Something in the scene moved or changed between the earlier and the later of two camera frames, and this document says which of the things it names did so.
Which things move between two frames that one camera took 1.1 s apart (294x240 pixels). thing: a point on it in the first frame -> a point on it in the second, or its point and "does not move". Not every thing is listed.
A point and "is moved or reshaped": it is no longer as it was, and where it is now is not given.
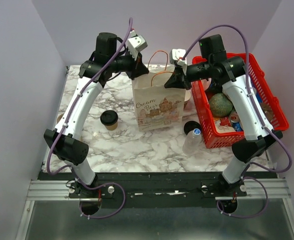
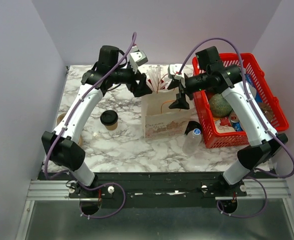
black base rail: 158,190 does not move
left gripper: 140,69 -> 141,89
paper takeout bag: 158,106 is moved or reshaped
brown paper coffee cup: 111,127 does not move
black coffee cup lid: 108,117 does not move
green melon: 220,106 does not move
